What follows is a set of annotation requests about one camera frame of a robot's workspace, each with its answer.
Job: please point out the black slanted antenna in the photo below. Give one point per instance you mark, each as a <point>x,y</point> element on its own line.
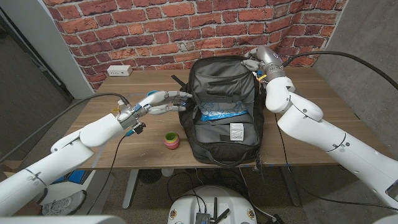
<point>224,214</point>

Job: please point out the white robot chest shell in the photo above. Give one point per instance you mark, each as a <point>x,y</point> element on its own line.
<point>62,220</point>

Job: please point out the white table leg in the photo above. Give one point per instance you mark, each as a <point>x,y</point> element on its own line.
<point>130,186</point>

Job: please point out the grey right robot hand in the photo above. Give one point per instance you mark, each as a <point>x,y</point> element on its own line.
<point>264,57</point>

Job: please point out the black backpack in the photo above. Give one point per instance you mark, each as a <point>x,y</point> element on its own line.
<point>217,152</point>

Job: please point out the black upright antenna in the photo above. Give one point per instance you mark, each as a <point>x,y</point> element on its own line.
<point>215,208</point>

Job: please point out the red brick print backdrop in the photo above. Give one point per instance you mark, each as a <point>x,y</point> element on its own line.
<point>186,31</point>

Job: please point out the blue white wipes pack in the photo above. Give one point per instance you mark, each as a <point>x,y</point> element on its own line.
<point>224,112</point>

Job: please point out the white embossed cube package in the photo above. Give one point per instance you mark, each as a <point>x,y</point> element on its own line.
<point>237,132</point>

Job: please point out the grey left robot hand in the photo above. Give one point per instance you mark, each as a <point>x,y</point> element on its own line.
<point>158,99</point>

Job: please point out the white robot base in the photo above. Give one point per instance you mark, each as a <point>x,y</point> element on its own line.
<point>186,205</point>

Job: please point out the grey table leg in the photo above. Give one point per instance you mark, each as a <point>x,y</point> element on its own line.
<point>290,186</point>

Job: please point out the grey mini computer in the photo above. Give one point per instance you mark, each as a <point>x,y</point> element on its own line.
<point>202,218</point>

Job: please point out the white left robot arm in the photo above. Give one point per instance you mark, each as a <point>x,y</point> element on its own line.
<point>68,149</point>

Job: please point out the blue foot pedals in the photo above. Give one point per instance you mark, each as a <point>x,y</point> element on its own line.
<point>77,175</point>

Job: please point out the green pink stacked cups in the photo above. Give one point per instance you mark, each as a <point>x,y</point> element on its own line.
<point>171,140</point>

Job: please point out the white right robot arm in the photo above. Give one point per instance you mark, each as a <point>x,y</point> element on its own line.
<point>326,133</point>

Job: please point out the white power strip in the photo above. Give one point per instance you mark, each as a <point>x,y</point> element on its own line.
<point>119,70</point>

